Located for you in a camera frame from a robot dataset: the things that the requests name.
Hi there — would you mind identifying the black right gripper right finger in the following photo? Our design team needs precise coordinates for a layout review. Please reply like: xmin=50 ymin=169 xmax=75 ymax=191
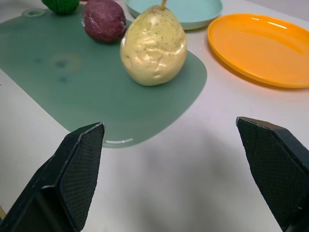
xmin=236 ymin=116 xmax=309 ymax=232

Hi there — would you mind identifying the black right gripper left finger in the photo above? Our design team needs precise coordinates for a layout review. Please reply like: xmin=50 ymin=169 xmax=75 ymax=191
xmin=0 ymin=122 xmax=106 ymax=232

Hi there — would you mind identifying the orange plate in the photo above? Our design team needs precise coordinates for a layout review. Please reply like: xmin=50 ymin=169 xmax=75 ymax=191
xmin=207 ymin=13 xmax=309 ymax=88

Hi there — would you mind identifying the dark purple round fruit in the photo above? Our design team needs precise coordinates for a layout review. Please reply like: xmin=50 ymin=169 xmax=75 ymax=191
xmin=81 ymin=0 xmax=127 ymax=44

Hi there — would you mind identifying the dark green round fruit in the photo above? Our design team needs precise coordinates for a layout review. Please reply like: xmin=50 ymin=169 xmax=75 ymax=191
xmin=41 ymin=0 xmax=80 ymax=15

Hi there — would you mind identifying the light green plate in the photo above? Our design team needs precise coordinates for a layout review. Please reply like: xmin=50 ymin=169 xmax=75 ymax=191
xmin=124 ymin=0 xmax=224 ymax=31

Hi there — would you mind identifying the green cutting board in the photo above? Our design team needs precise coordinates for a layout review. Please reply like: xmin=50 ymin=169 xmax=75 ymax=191
xmin=0 ymin=7 xmax=208 ymax=148

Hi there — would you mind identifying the yellow pear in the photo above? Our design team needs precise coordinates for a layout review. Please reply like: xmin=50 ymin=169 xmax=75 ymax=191
xmin=120 ymin=0 xmax=188 ymax=87

